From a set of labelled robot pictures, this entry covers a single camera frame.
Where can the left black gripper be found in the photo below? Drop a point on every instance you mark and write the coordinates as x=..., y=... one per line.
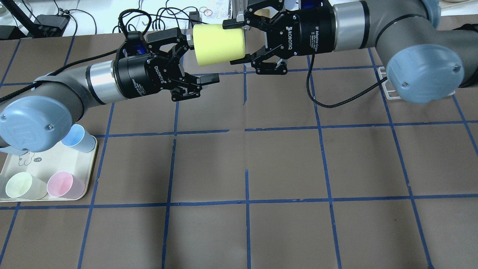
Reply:
x=136, y=76

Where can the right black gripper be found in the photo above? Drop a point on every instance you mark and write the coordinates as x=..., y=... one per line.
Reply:
x=312, y=27

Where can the yellow plastic cup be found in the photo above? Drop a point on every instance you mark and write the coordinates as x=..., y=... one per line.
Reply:
x=214, y=45

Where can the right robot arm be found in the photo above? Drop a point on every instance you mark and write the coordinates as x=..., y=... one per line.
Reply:
x=422, y=63

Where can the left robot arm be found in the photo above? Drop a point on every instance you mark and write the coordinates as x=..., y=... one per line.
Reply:
x=36, y=118

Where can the blue cup near pink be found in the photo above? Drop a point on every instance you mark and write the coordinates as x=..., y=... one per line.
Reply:
x=79, y=139

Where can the pink plastic cup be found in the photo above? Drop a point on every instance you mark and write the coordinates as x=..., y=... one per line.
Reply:
x=63, y=184

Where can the cream plastic cup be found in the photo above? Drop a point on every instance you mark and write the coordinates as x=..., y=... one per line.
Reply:
x=23, y=185

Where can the beige serving tray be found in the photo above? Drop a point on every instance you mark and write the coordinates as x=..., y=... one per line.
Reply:
x=44, y=164

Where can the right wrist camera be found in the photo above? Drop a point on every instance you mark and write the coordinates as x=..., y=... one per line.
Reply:
x=309, y=4

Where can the white wire cup rack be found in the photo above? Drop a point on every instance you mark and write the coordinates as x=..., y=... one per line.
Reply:
x=388, y=89

